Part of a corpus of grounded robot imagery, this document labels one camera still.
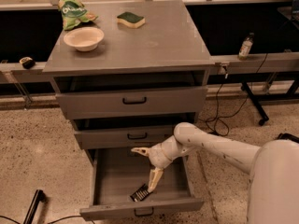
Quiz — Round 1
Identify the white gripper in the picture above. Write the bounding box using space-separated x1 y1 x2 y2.
131 136 188 192

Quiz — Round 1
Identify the black rxbar chocolate bar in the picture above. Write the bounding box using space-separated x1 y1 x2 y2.
130 184 150 202

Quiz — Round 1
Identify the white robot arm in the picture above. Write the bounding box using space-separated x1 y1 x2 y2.
132 122 299 224

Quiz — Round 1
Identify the grey bottom drawer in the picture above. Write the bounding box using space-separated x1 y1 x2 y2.
80 147 203 221

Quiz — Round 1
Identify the grey drawer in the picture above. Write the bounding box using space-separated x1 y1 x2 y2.
80 147 203 221
75 112 198 149
55 71 207 119

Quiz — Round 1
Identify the grey middle drawer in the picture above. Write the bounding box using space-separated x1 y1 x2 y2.
75 112 198 149

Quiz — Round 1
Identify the grey drawer cabinet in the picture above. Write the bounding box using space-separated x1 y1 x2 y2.
42 0 216 222

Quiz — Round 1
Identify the grey top drawer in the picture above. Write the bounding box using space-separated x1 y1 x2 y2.
55 71 207 119

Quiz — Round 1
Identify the black stand leg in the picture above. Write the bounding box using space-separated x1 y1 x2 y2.
22 189 46 224

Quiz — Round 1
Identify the black table leg with caster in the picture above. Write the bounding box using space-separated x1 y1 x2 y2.
241 82 269 126

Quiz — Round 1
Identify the white bowl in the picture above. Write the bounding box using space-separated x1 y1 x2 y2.
64 27 105 52

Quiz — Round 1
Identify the black chair base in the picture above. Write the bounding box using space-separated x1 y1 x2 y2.
278 133 299 144

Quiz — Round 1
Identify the green yellow sponge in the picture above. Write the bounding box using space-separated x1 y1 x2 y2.
117 12 146 29

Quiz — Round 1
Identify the small clear bottle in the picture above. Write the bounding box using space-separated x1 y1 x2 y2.
238 33 254 60

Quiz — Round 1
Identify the black yellow tape measure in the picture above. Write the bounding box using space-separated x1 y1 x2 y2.
19 57 36 69

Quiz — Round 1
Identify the green chip bag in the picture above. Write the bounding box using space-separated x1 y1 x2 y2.
58 0 98 31

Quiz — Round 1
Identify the metal rail shelf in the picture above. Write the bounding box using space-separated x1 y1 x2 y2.
0 52 299 84

